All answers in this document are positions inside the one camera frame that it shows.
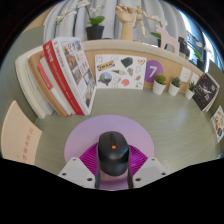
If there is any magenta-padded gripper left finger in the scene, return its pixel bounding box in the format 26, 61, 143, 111
57, 142, 102, 190

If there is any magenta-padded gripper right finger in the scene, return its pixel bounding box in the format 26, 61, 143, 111
127, 144, 170, 190

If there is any black computer mouse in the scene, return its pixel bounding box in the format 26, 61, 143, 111
96, 131, 131, 176

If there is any purple mouse pad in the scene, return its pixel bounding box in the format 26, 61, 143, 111
63, 114, 155, 191

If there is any beige leaning card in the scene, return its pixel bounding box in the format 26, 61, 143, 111
0, 100, 43, 166

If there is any food sticker sheet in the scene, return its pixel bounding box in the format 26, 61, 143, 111
210, 105, 224, 144

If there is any small succulent in white pot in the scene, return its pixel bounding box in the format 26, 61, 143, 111
152, 73, 167, 96
167, 76, 182, 98
184, 81, 198, 101

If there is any thin white red-edged book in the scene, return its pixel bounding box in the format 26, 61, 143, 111
36, 56, 76, 117

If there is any black-covered book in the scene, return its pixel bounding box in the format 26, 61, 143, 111
192, 72, 220, 112

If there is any tan-covered book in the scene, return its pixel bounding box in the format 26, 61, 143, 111
27, 49, 69, 118

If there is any red-spined photo book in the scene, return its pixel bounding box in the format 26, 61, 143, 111
42, 36, 98, 116

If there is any white thick book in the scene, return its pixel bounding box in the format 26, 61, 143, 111
14, 49, 54, 120

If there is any purple round number sticker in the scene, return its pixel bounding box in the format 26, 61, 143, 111
143, 59, 165, 84

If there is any white sticker sheet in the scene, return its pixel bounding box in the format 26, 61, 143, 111
94, 54, 148, 90

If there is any white orchid in black pot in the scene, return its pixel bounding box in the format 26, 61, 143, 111
54, 0, 106, 42
149, 14, 169, 48
193, 39, 209, 72

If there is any dark wooden horse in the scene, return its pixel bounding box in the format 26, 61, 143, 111
177, 35, 191, 59

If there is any light wood desk shelf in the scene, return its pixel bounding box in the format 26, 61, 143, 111
81, 39, 214, 98

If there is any pink wooden horse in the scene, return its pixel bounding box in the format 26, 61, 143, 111
155, 25, 180, 54

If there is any wooden hand model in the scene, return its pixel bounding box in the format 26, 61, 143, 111
115, 3, 138, 42

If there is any grey curtain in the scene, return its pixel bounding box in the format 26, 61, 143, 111
43, 0, 188, 44

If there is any white wall socket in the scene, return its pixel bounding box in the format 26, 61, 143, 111
179, 66, 192, 83
189, 72, 200, 85

